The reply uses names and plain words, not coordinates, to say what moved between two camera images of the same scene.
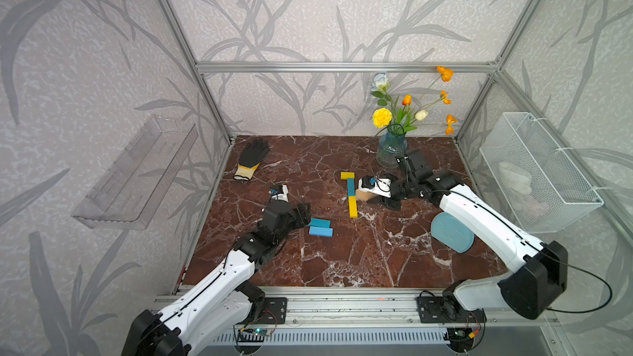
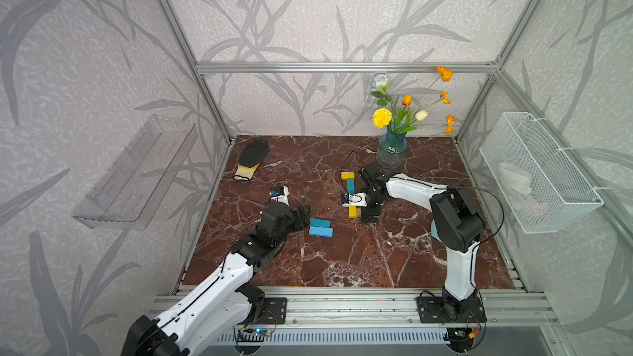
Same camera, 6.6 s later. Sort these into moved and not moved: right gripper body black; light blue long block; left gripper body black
Moved: right gripper body black
Not moved: light blue long block; left gripper body black
